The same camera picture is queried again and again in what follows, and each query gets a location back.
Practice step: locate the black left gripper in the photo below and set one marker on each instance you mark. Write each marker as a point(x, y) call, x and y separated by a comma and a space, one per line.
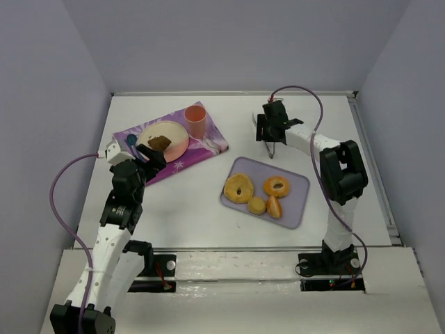
point(149, 162)

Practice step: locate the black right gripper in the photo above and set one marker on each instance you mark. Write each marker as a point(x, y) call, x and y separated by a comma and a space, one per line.
point(265, 133)

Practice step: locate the brown chocolate pastry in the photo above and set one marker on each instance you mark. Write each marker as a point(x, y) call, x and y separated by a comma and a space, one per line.
point(159, 143)

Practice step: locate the metal serving tongs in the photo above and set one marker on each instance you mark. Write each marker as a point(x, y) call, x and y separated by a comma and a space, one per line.
point(270, 147)

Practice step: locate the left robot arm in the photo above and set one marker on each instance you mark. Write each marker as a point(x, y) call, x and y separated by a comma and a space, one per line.
point(115, 259)

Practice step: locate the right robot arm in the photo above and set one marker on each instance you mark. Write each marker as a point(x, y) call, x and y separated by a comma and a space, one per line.
point(341, 174)

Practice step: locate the cream and pink plate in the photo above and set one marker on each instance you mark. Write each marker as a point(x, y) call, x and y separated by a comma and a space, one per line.
point(172, 130)

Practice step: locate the blue spoon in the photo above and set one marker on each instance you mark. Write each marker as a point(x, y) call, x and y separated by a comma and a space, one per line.
point(131, 142)

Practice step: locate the purple floral placemat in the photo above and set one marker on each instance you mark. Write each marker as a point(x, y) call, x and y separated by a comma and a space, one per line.
point(198, 150)

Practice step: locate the pink plastic cup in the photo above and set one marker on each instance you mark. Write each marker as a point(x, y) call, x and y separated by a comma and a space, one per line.
point(195, 117)

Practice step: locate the sugared orange donut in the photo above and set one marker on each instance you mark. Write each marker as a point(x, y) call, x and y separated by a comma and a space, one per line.
point(277, 186)

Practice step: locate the small round yellow muffin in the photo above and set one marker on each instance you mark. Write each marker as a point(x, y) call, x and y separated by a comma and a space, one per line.
point(256, 205)

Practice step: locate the glossy orange bun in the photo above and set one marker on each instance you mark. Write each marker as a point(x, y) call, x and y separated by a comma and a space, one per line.
point(273, 207)

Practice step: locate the lilac plastic tray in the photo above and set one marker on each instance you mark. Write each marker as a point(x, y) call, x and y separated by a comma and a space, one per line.
point(293, 205)

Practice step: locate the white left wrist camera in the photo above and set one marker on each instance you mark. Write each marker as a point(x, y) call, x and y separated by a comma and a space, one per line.
point(115, 154)

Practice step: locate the pale twisted ring bread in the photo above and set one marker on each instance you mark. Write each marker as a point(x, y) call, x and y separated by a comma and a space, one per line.
point(238, 188)

